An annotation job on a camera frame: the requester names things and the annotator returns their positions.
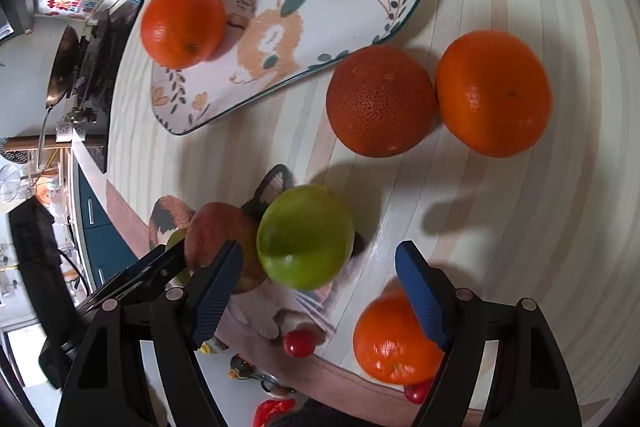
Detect red apple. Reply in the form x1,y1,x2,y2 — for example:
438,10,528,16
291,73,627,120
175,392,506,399
184,202,267,294

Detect black gas stove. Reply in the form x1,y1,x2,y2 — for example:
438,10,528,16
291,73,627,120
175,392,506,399
67,0,144,172

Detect cherry tomato on cat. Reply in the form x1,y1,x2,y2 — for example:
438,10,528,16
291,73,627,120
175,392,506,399
283,329,316,359

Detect striped cat print mat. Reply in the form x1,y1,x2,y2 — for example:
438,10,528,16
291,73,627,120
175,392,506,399
106,0,639,426

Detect large orange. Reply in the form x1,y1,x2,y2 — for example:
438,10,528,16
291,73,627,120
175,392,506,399
140,0,227,69

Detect green apple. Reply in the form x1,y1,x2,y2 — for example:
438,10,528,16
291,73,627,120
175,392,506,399
166,229,191,287
256,184,355,291

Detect dark orange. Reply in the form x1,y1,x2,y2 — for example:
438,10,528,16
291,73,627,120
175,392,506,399
326,46,437,158

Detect cherry tomato near edge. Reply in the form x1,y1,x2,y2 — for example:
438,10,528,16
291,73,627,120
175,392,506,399
404,378,434,404

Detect bright orange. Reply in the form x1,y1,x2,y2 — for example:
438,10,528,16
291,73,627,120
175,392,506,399
435,29,553,158

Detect blue kitchen cabinet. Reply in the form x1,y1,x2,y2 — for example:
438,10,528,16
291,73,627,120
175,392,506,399
73,159,137,287

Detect black frying pan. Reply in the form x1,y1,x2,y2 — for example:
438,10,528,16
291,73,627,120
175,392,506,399
36,25,79,171

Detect floral oval ceramic plate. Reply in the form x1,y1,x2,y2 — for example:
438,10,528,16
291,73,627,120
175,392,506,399
151,0,421,135

